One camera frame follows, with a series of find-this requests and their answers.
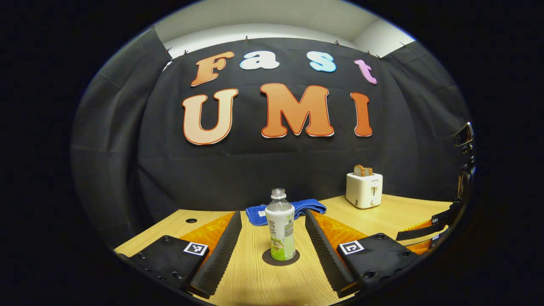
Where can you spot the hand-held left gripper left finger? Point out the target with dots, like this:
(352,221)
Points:
(221,259)

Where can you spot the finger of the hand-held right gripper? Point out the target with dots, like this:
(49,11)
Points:
(431,243)
(425,227)

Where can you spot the white toaster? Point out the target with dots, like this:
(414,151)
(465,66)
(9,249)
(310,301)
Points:
(363,191)

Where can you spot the blue towel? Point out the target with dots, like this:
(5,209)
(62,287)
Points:
(255,214)

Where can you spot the black backdrop cloth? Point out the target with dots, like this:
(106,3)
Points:
(170,170)

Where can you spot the clear water bottle white label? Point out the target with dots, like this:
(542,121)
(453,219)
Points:
(280,229)

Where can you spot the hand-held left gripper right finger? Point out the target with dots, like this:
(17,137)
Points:
(327,259)

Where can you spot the toasted bread slice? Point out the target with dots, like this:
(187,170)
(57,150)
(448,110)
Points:
(358,171)
(368,171)

